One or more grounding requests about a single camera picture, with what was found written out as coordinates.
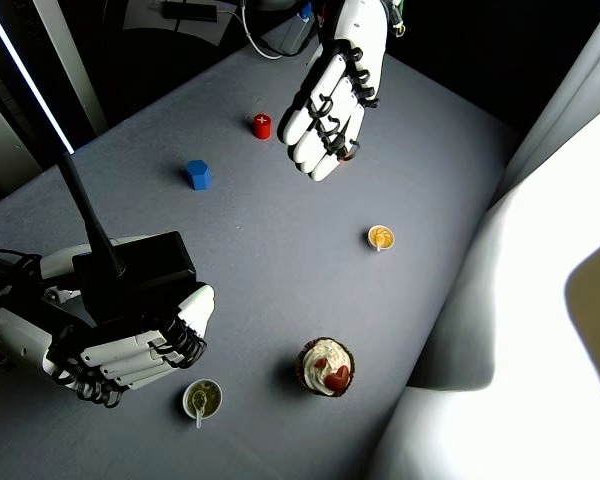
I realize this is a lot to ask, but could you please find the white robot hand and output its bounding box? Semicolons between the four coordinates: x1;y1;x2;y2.
278;0;389;182
0;242;216;409

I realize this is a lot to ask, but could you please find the black walkie-talkie toy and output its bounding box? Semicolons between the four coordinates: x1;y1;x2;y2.
57;153;201;329

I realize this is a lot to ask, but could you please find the small bowl of green soup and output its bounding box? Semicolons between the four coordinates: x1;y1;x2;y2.
182;378;224;430

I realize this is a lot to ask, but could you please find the small bowl of yellow soup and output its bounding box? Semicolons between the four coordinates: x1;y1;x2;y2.
367;224;396;254

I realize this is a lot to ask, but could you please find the blue hexagonal block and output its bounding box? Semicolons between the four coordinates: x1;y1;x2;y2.
183;159;214;191

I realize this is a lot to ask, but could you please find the grey tablecloth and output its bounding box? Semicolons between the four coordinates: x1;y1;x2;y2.
0;19;521;480

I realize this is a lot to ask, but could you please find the white light strip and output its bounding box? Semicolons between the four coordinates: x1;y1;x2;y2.
0;0;76;155

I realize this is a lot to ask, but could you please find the toy cupcake with cream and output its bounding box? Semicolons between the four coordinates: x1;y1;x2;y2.
295;337;356;399

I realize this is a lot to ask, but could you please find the beige blurry panel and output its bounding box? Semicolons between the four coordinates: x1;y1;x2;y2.
564;234;600;401

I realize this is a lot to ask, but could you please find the thin white cable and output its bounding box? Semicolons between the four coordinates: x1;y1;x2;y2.
238;0;315;61

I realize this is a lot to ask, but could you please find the white frame post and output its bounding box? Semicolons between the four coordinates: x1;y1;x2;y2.
32;0;109;134

